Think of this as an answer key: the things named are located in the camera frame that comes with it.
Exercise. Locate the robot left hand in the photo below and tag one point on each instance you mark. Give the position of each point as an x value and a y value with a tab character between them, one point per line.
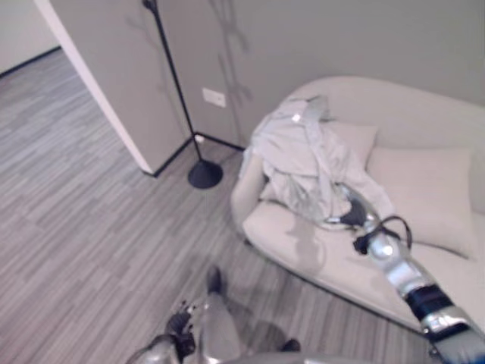
183	328

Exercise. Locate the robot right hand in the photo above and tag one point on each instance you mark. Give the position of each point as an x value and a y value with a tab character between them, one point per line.
357	212

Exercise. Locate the light grey garment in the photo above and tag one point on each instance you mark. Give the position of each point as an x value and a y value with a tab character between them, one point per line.
295	151

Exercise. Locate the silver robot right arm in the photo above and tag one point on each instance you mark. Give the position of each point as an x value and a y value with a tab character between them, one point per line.
409	277

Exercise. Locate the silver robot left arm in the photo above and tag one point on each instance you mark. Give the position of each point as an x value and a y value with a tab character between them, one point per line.
155	350

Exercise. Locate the cream rounded sofa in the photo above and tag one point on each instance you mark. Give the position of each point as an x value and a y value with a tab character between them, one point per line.
341	265

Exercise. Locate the black standing clothes rack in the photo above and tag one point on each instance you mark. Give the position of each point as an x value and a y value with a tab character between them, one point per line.
204	175

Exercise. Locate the silver robot left leg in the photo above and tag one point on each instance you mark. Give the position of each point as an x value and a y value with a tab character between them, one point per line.
219	330

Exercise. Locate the dark robot left foot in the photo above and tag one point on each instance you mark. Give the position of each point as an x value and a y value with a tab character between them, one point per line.
214	280

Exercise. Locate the dark robot foot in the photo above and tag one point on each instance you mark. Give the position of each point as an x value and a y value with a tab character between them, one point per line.
214	280
291	345

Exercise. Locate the large cream cushion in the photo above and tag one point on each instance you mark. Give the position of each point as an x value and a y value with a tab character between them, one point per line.
428	189

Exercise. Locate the dark robot right foot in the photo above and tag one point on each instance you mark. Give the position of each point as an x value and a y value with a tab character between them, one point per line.
291	345

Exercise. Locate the small white floor plug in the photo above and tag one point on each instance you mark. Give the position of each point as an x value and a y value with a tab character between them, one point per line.
199	139

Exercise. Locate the white wall socket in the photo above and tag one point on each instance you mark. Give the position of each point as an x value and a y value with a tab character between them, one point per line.
214	97

